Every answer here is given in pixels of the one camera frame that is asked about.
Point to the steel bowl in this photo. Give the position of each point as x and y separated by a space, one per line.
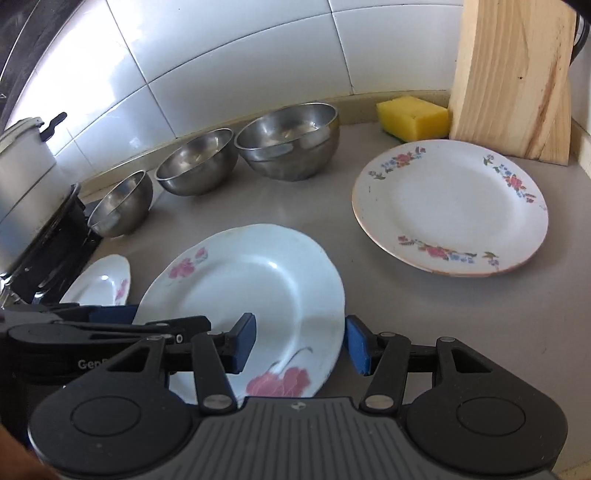
291 144
123 209
199 166

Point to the pink flower plate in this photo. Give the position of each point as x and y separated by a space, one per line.
281 276
106 282

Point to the black scissors handle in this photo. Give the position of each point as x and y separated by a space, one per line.
582 31

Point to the silver pressure cooker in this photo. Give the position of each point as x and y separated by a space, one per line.
33 187

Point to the wooden knife block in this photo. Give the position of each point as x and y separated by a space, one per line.
511 91

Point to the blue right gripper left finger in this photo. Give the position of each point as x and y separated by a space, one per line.
241 339

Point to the multicolour flower rimmed plate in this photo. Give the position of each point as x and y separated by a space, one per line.
451 208

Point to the black gas stove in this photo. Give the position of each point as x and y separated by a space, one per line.
52 262

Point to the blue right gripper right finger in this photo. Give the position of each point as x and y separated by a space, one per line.
365 348

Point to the black range hood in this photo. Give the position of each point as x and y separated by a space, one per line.
27 29

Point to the yellow sponge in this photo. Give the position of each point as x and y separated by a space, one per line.
412 119

